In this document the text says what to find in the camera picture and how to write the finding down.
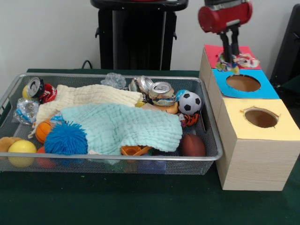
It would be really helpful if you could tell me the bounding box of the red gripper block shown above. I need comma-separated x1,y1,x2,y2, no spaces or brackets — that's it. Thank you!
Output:
198,1,253,63

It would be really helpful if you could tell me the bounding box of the blue spiky ball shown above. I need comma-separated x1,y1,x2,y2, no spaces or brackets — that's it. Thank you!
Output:
44,121,89,156

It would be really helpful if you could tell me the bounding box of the dark green tablecloth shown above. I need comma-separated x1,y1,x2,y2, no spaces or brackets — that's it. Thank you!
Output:
0,67,300,225

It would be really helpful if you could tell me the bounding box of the small soccer ball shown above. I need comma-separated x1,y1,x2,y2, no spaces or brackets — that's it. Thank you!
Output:
178,91,202,116

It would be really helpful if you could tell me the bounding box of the yellow ball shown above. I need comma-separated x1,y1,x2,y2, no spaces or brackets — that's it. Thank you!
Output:
7,140,38,168

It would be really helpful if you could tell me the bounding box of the wooden box with three holes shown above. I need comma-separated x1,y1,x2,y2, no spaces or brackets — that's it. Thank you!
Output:
199,44,300,192

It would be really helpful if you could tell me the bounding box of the cream muslin cloth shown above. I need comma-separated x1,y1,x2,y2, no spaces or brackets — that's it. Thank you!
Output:
28,84,143,139

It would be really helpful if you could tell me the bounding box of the shallow mesh bin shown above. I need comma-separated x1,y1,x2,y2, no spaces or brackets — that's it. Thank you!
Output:
0,72,223,176

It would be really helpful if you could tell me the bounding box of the colourful frayed cloth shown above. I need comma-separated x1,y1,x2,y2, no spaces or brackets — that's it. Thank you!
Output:
215,52,260,75

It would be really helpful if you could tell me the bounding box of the crushed silver can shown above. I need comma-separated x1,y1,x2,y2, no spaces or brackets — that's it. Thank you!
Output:
127,75,154,94

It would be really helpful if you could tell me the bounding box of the small orange basketball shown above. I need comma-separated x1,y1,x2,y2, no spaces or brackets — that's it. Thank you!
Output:
35,120,53,144

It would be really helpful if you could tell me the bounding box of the black upright panel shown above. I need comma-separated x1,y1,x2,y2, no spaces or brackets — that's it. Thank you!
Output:
269,3,300,86

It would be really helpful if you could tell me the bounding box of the light blue muslin cloth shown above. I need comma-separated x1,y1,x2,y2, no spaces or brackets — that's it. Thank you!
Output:
60,103,183,156

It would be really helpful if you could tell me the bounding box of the crushed red cola can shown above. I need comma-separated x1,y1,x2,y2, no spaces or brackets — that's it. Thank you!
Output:
27,77,58,104

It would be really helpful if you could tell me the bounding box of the brown toy football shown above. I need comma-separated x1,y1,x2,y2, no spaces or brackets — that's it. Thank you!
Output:
180,134,206,157

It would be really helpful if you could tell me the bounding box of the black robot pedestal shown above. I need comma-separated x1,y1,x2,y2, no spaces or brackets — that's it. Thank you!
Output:
90,0,189,70

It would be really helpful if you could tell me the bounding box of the crushed can with printed label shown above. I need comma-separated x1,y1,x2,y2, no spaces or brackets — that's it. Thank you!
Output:
147,81,176,106

